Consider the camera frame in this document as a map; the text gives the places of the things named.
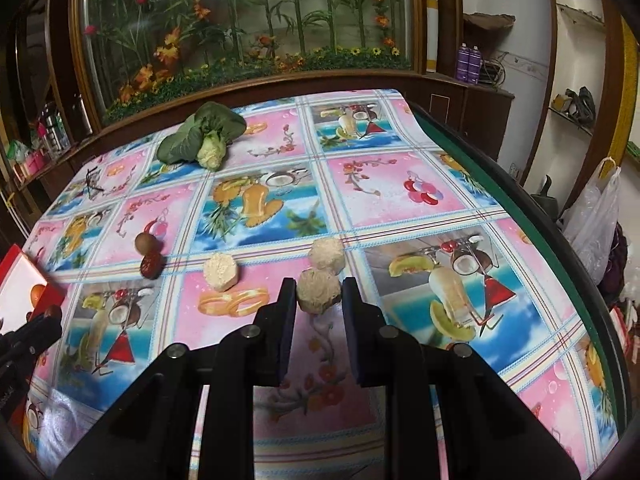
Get orange tangerine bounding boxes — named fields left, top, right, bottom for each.
left=29, top=284, right=46, bottom=309

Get red white box tray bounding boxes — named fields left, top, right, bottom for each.
left=0, top=245, right=65, bottom=334

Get brown kiwi on table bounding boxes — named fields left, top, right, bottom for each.
left=134, top=232, right=162, bottom=256

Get white plastic bag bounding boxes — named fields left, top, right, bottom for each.
left=562, top=157, right=622, bottom=284

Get purple bottles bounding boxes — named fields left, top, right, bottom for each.
left=456, top=44, right=483, bottom=84

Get fruit print tablecloth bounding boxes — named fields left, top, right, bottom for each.
left=20, top=90, right=620, bottom=478

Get dark red jujube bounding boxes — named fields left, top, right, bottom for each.
left=140, top=252, right=165, bottom=280

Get fish tank with plants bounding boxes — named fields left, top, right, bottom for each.
left=73, top=0, right=433, bottom=126

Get black eyeglasses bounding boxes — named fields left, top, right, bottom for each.
left=84, top=166, right=105, bottom=200

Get green leafy cabbage vegetable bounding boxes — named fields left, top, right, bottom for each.
left=156, top=102, right=246, bottom=171

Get cream round cake piece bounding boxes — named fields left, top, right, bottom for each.
left=203, top=252, right=240, bottom=292

